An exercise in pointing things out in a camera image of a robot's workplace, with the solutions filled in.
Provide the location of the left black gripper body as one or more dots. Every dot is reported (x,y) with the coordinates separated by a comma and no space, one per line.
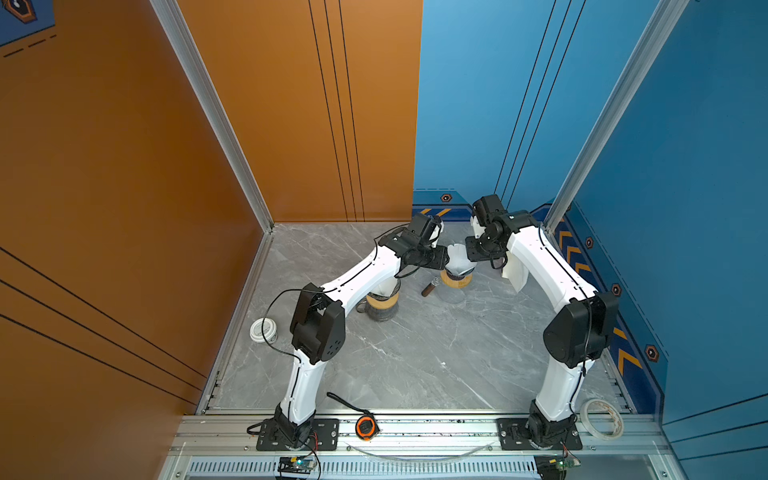
(430,257)

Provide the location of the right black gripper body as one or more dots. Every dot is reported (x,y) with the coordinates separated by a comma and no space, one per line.
(493,251)

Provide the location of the wooden ring holder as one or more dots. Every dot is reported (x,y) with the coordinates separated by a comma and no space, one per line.
(381,303)
(456,279)

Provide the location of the white paper coffee filter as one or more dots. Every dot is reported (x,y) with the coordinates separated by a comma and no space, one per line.
(386,289)

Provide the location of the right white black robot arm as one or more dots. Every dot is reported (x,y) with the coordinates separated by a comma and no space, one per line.
(584,317)

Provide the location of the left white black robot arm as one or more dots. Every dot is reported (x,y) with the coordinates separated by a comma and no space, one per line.
(318,325)

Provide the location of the grey glass carafe mug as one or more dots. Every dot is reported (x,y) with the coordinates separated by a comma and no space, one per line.
(377,314)

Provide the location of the orange black tape measure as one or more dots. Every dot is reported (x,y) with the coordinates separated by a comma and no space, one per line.
(366,426)

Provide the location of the clear tape roll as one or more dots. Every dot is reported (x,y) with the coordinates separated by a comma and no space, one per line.
(602,420)

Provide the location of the circuit board right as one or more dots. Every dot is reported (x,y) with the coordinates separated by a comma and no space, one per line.
(555,468)

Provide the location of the green circuit board left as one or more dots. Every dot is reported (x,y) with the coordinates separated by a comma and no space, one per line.
(297,467)

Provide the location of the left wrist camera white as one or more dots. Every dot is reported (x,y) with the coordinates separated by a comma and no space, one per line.
(437,225)

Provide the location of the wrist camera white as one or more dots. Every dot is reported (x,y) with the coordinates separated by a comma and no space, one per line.
(437,225)
(477,228)

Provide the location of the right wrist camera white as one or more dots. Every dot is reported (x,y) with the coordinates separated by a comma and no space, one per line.
(477,228)

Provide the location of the clear glass server wooden handle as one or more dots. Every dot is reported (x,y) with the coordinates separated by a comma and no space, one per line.
(445,290)

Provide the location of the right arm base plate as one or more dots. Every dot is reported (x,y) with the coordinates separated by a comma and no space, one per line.
(514,435)

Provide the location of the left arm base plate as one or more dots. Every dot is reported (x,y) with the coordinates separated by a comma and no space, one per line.
(319,434)

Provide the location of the aluminium rail front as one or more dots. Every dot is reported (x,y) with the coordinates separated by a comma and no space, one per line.
(402,434)

